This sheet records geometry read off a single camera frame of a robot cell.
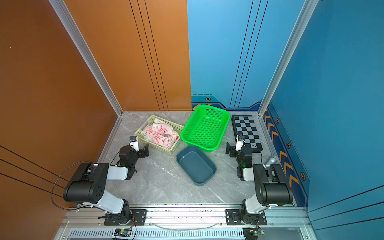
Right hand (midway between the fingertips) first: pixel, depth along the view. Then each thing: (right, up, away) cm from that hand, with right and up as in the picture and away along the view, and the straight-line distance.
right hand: (235, 142), depth 93 cm
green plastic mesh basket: (-18, +9, +17) cm, 26 cm away
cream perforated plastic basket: (-39, +10, +11) cm, 42 cm away
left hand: (-60, 0, +1) cm, 60 cm away
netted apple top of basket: (-47, +10, +3) cm, 48 cm away
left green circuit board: (-61, -41, -21) cm, 76 cm away
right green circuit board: (+2, -41, -23) cm, 47 cm away
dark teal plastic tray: (-24, -15, -1) cm, 28 cm away
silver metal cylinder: (+21, -10, -4) cm, 24 cm away
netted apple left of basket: (-58, +7, +9) cm, 59 cm away
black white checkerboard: (+11, +11, +15) cm, 21 cm away
